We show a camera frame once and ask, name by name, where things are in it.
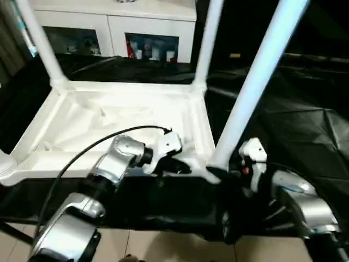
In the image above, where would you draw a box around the white plastic table top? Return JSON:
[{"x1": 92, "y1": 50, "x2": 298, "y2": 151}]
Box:
[{"x1": 0, "y1": 79, "x2": 223, "y2": 188}]

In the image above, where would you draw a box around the white plastic table leg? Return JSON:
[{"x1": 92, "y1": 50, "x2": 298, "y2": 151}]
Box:
[
  {"x1": 0, "y1": 148, "x2": 20, "y2": 188},
  {"x1": 192, "y1": 0, "x2": 225, "y2": 90},
  {"x1": 16, "y1": 0, "x2": 70, "y2": 88},
  {"x1": 206, "y1": 0, "x2": 311, "y2": 171}
]

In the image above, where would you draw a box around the black work mat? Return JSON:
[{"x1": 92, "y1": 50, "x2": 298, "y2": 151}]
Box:
[{"x1": 0, "y1": 53, "x2": 349, "y2": 245}]

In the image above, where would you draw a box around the dark long rod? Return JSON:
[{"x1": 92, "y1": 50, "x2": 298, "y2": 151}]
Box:
[{"x1": 282, "y1": 53, "x2": 349, "y2": 68}]

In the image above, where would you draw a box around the white glass door cabinet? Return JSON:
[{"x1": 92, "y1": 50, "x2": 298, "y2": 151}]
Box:
[{"x1": 32, "y1": 0, "x2": 197, "y2": 64}]

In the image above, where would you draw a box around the white blue patterned roll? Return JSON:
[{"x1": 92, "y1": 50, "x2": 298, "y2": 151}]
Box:
[{"x1": 16, "y1": 8, "x2": 38, "y2": 57}]

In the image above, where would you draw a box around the beige curtain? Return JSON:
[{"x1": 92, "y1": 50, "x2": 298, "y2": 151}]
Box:
[{"x1": 0, "y1": 5, "x2": 31, "y2": 80}]

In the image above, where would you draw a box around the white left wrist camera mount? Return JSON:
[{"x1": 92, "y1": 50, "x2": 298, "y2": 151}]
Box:
[{"x1": 141, "y1": 130, "x2": 183, "y2": 176}]

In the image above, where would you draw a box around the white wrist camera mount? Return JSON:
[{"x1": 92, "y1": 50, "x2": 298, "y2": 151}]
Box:
[
  {"x1": 238, "y1": 137, "x2": 268, "y2": 193},
  {"x1": 141, "y1": 130, "x2": 183, "y2": 176}
]

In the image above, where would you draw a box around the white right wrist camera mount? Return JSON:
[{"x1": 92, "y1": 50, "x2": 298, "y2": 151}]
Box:
[{"x1": 238, "y1": 137, "x2": 268, "y2": 193}]

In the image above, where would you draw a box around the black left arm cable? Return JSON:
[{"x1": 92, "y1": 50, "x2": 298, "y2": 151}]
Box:
[{"x1": 31, "y1": 125, "x2": 172, "y2": 246}]

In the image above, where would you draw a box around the black metal table frame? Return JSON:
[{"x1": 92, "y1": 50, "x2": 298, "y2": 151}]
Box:
[{"x1": 0, "y1": 221, "x2": 35, "y2": 245}]

